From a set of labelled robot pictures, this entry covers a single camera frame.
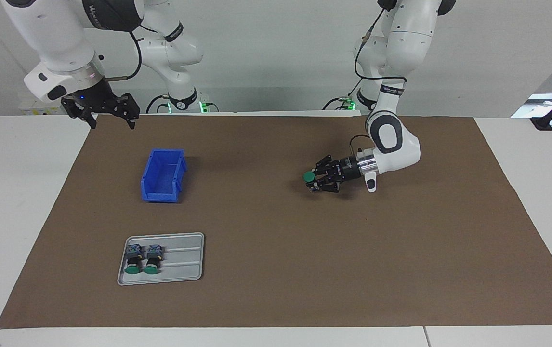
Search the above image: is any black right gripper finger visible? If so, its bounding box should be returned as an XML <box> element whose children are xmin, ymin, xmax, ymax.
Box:
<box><xmin>62</xmin><ymin>99</ymin><xmax>97</xmax><ymax>129</ymax></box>
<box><xmin>115</xmin><ymin>94</ymin><xmax>140</xmax><ymax>130</ymax></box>

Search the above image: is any green push button switch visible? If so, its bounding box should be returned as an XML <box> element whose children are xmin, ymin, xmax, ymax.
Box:
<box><xmin>303</xmin><ymin>171</ymin><xmax>327</xmax><ymax>192</ymax></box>
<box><xmin>123</xmin><ymin>244</ymin><xmax>143</xmax><ymax>276</ymax></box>
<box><xmin>142</xmin><ymin>245</ymin><xmax>163</xmax><ymax>275</ymax></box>

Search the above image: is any white cardboard box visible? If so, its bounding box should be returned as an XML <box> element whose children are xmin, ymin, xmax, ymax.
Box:
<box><xmin>18</xmin><ymin>99</ymin><xmax>65</xmax><ymax>116</ymax></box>

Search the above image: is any blue plastic storage bin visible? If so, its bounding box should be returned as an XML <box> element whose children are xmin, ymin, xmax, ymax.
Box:
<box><xmin>141</xmin><ymin>148</ymin><xmax>187</xmax><ymax>203</ymax></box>

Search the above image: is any brown paper table mat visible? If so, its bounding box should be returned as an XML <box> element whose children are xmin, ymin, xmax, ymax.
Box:
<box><xmin>0</xmin><ymin>114</ymin><xmax>552</xmax><ymax>329</ymax></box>

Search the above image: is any silver metal tray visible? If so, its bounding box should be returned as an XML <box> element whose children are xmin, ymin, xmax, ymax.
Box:
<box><xmin>117</xmin><ymin>232</ymin><xmax>205</xmax><ymax>286</ymax></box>

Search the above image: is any black base cable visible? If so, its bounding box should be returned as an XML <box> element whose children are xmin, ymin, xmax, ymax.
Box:
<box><xmin>146</xmin><ymin>94</ymin><xmax>170</xmax><ymax>114</ymax></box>
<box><xmin>323</xmin><ymin>80</ymin><xmax>361</xmax><ymax>110</ymax></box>

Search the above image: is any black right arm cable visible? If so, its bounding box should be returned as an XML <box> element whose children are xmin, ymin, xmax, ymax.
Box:
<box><xmin>104</xmin><ymin>29</ymin><xmax>143</xmax><ymax>81</ymax></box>

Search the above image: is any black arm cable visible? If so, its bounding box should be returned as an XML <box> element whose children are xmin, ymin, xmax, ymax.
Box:
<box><xmin>350</xmin><ymin>5</ymin><xmax>407</xmax><ymax>152</ymax></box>
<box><xmin>104</xmin><ymin>29</ymin><xmax>143</xmax><ymax>81</ymax></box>

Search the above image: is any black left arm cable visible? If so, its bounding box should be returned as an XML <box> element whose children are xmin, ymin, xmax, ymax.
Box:
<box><xmin>350</xmin><ymin>5</ymin><xmax>407</xmax><ymax>152</ymax></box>

